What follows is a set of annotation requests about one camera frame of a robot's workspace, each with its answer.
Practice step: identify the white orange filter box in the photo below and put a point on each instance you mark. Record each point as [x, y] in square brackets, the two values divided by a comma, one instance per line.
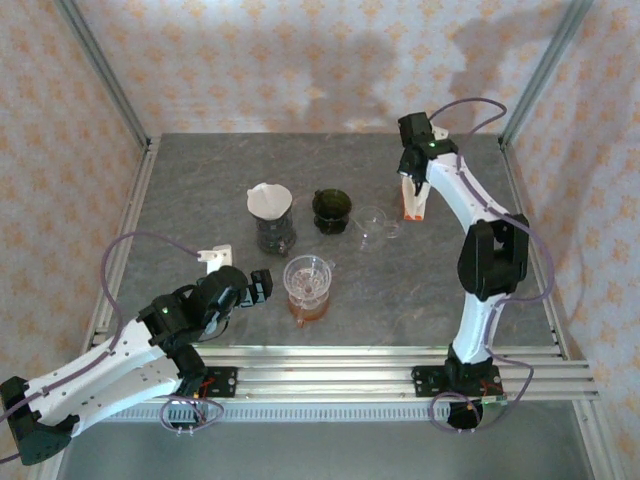
[412, 216]

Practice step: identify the clear coffee dripper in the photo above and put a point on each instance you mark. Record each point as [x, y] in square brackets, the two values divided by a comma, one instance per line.
[306, 280]

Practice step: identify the smoky grey glass carafe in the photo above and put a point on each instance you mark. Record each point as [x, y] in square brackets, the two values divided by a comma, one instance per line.
[274, 235]

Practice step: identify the orange glass carafe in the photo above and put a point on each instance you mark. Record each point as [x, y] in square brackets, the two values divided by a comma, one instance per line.
[312, 312]

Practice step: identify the dark green coffee dripper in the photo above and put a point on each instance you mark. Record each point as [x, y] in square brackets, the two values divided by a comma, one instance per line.
[330, 207]

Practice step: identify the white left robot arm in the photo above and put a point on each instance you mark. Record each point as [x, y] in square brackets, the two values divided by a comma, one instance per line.
[100, 370]

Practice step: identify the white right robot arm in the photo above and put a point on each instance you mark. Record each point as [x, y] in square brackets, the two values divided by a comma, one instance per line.
[455, 190]

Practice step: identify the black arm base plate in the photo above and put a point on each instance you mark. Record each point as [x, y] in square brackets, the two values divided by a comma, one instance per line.
[425, 382]
[222, 382]

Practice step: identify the aluminium table side rail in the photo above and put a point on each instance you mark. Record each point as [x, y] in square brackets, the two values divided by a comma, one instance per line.
[518, 185]
[131, 215]

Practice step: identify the aluminium mounting rail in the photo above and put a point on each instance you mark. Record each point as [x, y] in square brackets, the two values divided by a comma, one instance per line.
[325, 375]

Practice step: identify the aluminium frame post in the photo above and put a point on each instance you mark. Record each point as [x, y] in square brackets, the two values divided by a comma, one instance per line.
[541, 75]
[107, 75]

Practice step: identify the aluminium frame leg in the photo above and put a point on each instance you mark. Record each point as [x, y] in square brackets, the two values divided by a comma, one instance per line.
[597, 440]
[50, 472]

